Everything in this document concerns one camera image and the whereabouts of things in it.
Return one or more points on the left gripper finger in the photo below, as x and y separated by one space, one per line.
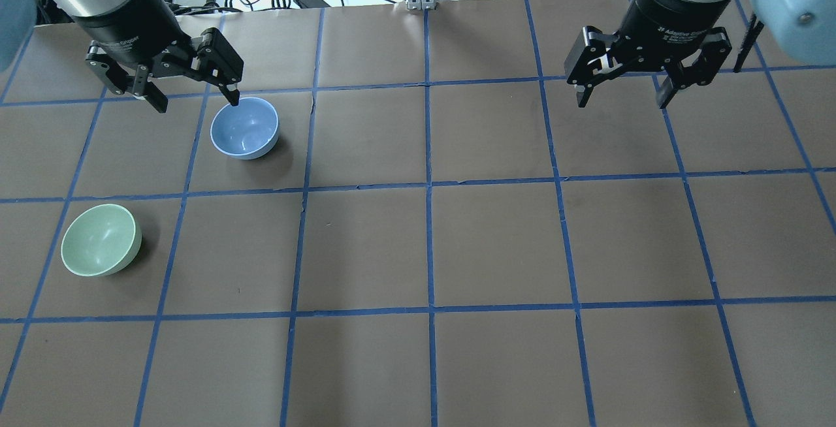
119 82
212 59

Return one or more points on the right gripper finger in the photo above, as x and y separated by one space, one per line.
596 57
712 53

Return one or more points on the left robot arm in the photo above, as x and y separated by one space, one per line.
19 18

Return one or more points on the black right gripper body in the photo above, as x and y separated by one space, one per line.
673 20

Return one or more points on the blue bowl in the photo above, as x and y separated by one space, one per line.
246 131

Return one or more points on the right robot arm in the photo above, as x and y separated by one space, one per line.
804 29

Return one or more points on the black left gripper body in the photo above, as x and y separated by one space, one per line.
127 24

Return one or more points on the green bowl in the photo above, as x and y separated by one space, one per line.
101 241

